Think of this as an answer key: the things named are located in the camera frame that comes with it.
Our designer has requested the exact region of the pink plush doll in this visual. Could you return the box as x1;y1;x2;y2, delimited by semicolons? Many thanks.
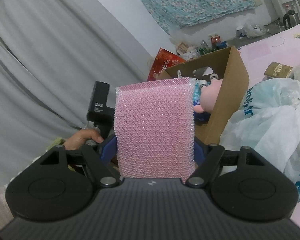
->
194;73;223;114

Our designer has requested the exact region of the steel electric kettle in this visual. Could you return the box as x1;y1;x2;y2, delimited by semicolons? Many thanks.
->
283;10;300;30

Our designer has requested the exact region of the white plastic waste bag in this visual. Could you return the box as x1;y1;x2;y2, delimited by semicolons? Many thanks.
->
220;78;300;200

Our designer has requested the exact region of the person left hand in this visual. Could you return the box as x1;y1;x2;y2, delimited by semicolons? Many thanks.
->
63;129;103;150

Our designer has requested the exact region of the red snack bag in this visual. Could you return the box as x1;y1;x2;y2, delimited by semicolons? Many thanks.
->
147;48;185;81

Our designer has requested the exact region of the white water dispenser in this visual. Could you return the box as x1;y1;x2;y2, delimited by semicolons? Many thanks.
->
271;0;300;23

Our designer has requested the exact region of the brown cardboard box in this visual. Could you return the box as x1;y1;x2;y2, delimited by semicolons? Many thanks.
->
158;46;249;144

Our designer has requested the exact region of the gold tea box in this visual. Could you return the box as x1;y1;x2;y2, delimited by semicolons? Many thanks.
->
264;62;293;79

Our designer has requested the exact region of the blue tissue pack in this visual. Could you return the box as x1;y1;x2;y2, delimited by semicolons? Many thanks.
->
193;83;211;122

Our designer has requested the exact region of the grey curtain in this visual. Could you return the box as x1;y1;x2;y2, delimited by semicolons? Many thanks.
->
0;0;151;229

